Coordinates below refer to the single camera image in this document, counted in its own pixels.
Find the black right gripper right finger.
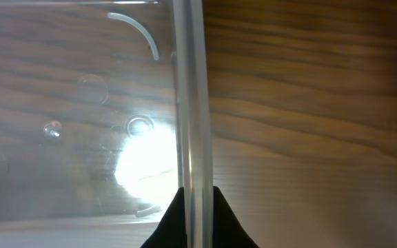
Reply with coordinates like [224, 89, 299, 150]
[212, 186, 259, 248]

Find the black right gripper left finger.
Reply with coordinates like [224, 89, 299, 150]
[141, 187, 187, 248]

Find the clear plastic storage container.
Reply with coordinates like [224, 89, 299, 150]
[0, 1, 213, 247]

